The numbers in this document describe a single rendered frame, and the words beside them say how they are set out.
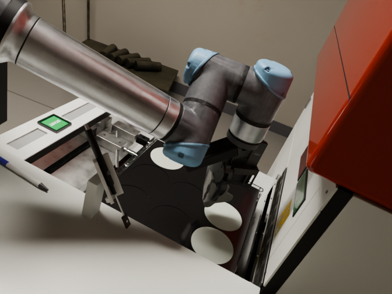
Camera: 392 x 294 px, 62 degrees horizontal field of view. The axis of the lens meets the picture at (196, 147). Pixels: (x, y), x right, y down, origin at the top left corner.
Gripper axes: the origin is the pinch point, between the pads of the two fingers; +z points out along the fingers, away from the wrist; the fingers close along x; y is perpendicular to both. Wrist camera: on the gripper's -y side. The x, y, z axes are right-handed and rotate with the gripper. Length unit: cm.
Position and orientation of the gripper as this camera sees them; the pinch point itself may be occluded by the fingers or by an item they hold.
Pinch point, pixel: (204, 202)
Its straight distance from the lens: 78.0
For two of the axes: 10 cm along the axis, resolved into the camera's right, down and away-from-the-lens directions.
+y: 9.2, 1.2, 3.6
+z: -3.1, 7.9, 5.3
